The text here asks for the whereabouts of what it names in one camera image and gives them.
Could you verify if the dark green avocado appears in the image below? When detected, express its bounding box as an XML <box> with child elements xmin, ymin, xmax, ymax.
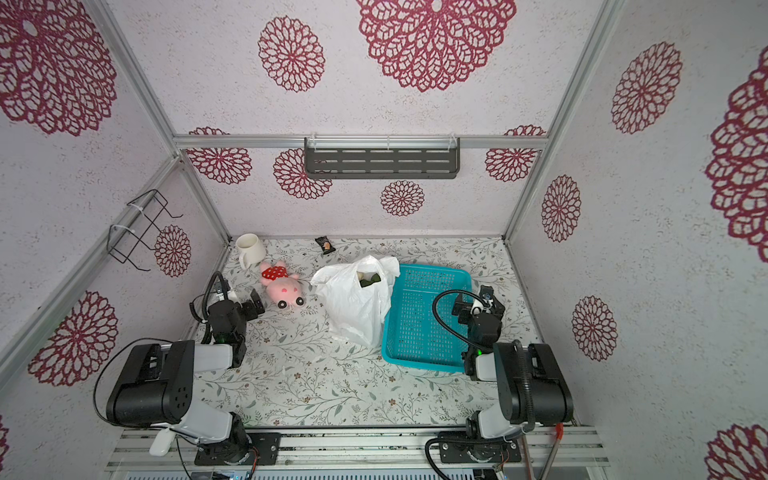
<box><xmin>357</xmin><ymin>272</ymin><xmax>381</xmax><ymax>288</ymax></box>

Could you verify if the white plastic bag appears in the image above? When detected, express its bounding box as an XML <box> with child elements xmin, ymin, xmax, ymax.
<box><xmin>310</xmin><ymin>255</ymin><xmax>400</xmax><ymax>348</ymax></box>

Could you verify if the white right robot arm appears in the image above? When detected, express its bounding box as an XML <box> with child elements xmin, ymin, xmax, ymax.
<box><xmin>446</xmin><ymin>286</ymin><xmax>574</xmax><ymax>441</ymax></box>

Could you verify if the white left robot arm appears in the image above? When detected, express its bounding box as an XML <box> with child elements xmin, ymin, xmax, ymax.
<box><xmin>105</xmin><ymin>290</ymin><xmax>265</xmax><ymax>465</ymax></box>

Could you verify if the small red white object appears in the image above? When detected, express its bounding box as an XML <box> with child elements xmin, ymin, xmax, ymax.
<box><xmin>259</xmin><ymin>261</ymin><xmax>306</xmax><ymax>310</ymax></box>

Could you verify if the teal plastic basket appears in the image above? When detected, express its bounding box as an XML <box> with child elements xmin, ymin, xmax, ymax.
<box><xmin>382</xmin><ymin>264</ymin><xmax>473</xmax><ymax>373</ymax></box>

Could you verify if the white mug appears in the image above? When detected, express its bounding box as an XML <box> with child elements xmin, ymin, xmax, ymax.
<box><xmin>235</xmin><ymin>233</ymin><xmax>267</xmax><ymax>270</ymax></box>

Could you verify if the small black snack packet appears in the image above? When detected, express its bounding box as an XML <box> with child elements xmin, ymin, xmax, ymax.
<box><xmin>315</xmin><ymin>236</ymin><xmax>336</xmax><ymax>255</ymax></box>

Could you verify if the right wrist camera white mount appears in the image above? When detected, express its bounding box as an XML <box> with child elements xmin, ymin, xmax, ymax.
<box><xmin>470</xmin><ymin>299</ymin><xmax>488</xmax><ymax>316</ymax></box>

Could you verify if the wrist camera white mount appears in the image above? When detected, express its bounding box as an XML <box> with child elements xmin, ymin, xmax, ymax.
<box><xmin>211</xmin><ymin>287</ymin><xmax>240</xmax><ymax>303</ymax></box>
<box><xmin>470</xmin><ymin>299</ymin><xmax>488</xmax><ymax>316</ymax></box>

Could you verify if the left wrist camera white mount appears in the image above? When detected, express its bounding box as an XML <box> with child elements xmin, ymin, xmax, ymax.
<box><xmin>211</xmin><ymin>287</ymin><xmax>240</xmax><ymax>303</ymax></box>

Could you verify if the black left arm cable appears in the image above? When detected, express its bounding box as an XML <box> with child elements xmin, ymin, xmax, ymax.
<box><xmin>92</xmin><ymin>271</ymin><xmax>232</xmax><ymax>428</ymax></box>

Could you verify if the red handled tool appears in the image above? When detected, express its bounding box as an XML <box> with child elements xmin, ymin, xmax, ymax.
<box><xmin>539</xmin><ymin>423</ymin><xmax>565</xmax><ymax>480</ymax></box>

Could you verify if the black wire wall rack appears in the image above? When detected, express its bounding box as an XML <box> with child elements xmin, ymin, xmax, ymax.
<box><xmin>105</xmin><ymin>189</ymin><xmax>183</xmax><ymax>272</ymax></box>

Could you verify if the metal base rail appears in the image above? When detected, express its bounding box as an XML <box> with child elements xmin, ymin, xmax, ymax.
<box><xmin>104</xmin><ymin>426</ymin><xmax>611</xmax><ymax>479</ymax></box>

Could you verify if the grey wall shelf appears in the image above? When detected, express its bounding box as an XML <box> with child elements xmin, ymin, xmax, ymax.
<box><xmin>304</xmin><ymin>137</ymin><xmax>460</xmax><ymax>180</ymax></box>

